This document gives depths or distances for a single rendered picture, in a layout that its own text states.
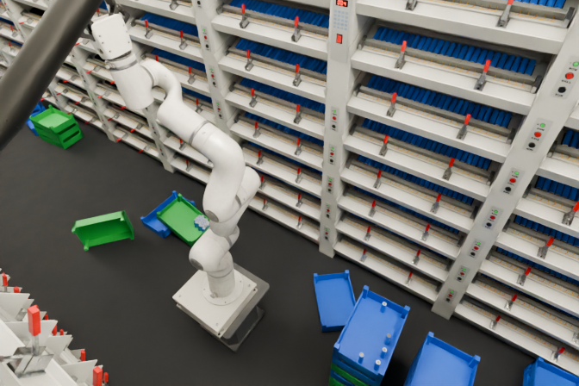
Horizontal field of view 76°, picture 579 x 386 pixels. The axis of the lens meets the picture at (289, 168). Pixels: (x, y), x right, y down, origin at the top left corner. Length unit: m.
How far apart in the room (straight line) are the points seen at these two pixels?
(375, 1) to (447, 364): 1.42
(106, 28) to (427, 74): 0.99
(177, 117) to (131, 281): 1.51
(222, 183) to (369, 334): 0.93
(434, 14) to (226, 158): 0.76
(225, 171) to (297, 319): 1.23
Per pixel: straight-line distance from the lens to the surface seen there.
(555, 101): 1.32
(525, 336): 2.24
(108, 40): 1.17
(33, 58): 0.31
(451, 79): 1.36
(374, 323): 1.71
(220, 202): 1.11
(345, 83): 1.49
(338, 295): 2.20
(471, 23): 1.26
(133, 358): 2.23
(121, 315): 2.36
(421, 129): 1.46
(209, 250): 1.47
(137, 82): 1.20
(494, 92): 1.34
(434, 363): 1.79
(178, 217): 2.55
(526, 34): 1.25
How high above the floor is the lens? 1.94
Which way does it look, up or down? 43 degrees down
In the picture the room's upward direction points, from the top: 2 degrees counter-clockwise
